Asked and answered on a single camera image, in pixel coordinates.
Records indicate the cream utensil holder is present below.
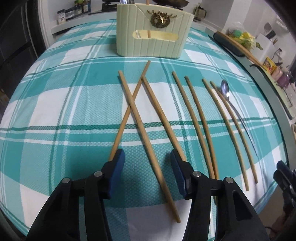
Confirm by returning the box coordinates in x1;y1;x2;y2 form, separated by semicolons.
116;4;194;59

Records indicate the dark rolled mat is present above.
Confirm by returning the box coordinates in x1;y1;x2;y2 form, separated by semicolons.
213;33;245;57

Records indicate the bamboo chopstick seven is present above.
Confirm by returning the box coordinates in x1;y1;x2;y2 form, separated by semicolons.
210;81;258;184

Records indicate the bamboo chopstick four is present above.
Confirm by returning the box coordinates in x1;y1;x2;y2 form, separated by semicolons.
171;71;215;178

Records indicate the teal plaid tablecloth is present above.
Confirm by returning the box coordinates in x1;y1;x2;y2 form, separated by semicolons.
1;20;287;240

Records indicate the wooden cutting board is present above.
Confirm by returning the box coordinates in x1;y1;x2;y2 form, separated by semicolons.
216;31;263;67

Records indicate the bamboo chopstick six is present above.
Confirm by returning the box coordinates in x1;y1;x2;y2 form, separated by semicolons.
202;78;249;191

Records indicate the black refrigerator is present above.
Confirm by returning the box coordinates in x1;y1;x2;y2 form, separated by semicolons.
1;1;46;98

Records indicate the small silver spoon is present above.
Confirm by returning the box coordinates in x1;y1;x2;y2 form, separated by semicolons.
220;79;258;155

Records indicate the white knife block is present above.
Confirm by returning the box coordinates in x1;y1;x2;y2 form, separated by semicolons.
256;22;277;57

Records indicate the large silver spoon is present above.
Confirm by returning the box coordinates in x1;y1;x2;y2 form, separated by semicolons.
119;0;135;4

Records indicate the bamboo chopstick five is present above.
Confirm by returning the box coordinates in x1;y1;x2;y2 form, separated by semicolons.
185;76;219;179

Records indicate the bamboo chopstick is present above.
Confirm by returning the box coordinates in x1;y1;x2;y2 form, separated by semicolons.
146;0;151;39

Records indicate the yellow snack package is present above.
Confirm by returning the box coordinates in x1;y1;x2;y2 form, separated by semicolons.
263;57;276;74

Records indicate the bamboo chopstick three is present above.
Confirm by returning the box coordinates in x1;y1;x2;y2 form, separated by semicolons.
142;77;187;161

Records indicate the bamboo chopstick two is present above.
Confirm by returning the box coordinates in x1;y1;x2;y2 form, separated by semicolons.
118;70;181;223

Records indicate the bamboo chopstick one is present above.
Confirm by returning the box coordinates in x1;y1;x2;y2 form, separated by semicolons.
108;60;151;161

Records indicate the bag of colourful sponges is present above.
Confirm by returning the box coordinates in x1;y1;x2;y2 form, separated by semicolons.
226;22;263;51

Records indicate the black frying pan with lid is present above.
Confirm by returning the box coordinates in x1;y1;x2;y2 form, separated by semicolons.
153;0;189;8

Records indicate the spice rack with bottles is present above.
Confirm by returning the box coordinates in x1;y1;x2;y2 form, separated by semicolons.
57;0;91;25

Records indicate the black gas stove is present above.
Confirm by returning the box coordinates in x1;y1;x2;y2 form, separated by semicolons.
89;1;183;15

